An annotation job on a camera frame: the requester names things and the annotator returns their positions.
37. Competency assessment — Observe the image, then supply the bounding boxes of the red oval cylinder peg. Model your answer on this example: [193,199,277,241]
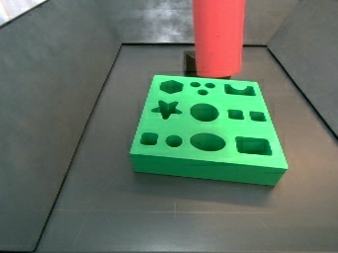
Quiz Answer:
[193,0,246,78]

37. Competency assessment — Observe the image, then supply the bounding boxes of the green shape sorting board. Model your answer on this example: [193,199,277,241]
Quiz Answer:
[130,75,288,186]

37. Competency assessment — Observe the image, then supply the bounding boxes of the black curved peg holder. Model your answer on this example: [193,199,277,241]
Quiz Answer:
[184,50,197,76]

